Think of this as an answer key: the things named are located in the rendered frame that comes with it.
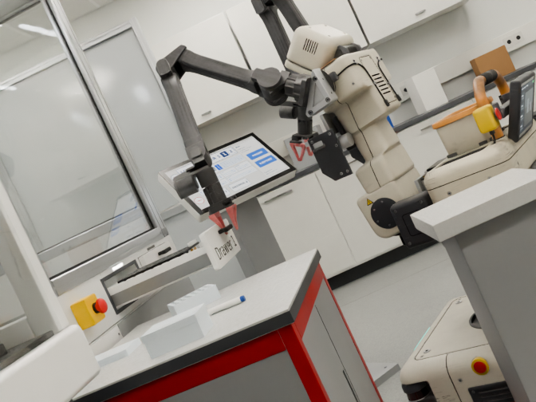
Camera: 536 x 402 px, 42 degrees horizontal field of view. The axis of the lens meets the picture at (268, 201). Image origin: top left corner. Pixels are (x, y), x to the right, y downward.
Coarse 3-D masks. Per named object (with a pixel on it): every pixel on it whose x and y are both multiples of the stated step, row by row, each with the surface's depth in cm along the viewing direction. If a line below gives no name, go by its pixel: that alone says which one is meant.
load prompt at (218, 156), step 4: (228, 148) 309; (232, 148) 309; (216, 152) 306; (220, 152) 307; (224, 152) 307; (228, 152) 307; (232, 152) 307; (236, 152) 308; (212, 156) 304; (216, 156) 304; (220, 156) 305; (224, 156) 305; (228, 156) 305; (212, 160) 302; (216, 160) 302; (188, 164) 298; (192, 164) 299; (180, 168) 296; (184, 168) 296; (180, 172) 294
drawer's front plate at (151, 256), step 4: (164, 244) 251; (168, 244) 255; (156, 248) 242; (160, 248) 246; (164, 248) 249; (148, 252) 234; (152, 252) 237; (156, 252) 241; (168, 252) 251; (172, 252) 255; (144, 256) 229; (148, 256) 232; (152, 256) 236; (156, 256) 239; (160, 256) 242; (164, 256) 246; (140, 260) 228; (144, 260) 228; (148, 260) 231; (152, 260) 234; (144, 264) 228
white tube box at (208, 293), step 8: (200, 288) 187; (208, 288) 180; (216, 288) 181; (184, 296) 186; (192, 296) 179; (200, 296) 179; (208, 296) 180; (216, 296) 181; (168, 304) 185; (176, 304) 177; (184, 304) 178; (192, 304) 179; (200, 304) 179; (176, 312) 177
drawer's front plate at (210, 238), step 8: (216, 224) 207; (208, 232) 195; (216, 232) 202; (232, 232) 219; (208, 240) 192; (216, 240) 199; (224, 240) 206; (232, 240) 215; (208, 248) 191; (224, 248) 203; (240, 248) 219; (208, 256) 191; (216, 256) 192; (224, 256) 200; (232, 256) 207; (216, 264) 191; (224, 264) 196
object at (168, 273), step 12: (192, 252) 194; (204, 252) 193; (168, 264) 195; (180, 264) 195; (192, 264) 194; (204, 264) 194; (144, 276) 197; (156, 276) 196; (168, 276) 196; (180, 276) 195; (108, 288) 203; (120, 288) 199; (132, 288) 198; (144, 288) 197; (156, 288) 197; (120, 300) 199; (132, 300) 198
